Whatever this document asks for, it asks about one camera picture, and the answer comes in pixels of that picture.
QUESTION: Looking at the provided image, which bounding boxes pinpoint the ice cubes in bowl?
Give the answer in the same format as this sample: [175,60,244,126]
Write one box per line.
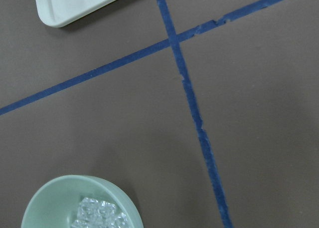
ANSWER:
[70,197,130,228]

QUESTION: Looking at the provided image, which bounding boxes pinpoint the light green bowl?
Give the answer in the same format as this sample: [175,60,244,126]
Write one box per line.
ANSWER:
[21,175,144,228]

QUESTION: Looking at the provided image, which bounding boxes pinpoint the cream bear serving tray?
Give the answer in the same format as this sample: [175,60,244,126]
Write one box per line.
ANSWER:
[35,0,116,28]

